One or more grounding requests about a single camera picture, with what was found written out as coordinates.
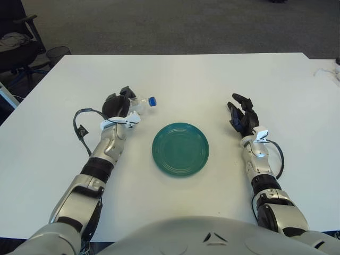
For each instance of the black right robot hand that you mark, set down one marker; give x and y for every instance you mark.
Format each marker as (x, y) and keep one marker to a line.
(249, 118)

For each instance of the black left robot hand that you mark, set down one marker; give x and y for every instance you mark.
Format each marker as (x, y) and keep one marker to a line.
(115, 106)

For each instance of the clear bottle with blue cap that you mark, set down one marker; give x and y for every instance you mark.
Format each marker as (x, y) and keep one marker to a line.
(140, 105)

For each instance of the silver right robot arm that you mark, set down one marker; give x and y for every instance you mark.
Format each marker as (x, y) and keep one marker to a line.
(256, 164)

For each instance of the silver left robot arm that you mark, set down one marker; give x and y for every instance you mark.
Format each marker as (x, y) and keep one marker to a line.
(106, 148)

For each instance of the green round plate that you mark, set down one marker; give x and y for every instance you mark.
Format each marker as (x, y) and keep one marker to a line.
(180, 151)

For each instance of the black office chair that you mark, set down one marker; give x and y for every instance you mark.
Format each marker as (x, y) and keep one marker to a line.
(16, 54)

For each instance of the grey cloth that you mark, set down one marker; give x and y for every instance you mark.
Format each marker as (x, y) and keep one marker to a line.
(12, 40)

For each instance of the grey robot torso shell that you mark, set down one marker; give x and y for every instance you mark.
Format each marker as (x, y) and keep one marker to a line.
(186, 239)

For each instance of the white desk frame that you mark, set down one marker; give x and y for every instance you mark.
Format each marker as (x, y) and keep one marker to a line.
(6, 94)

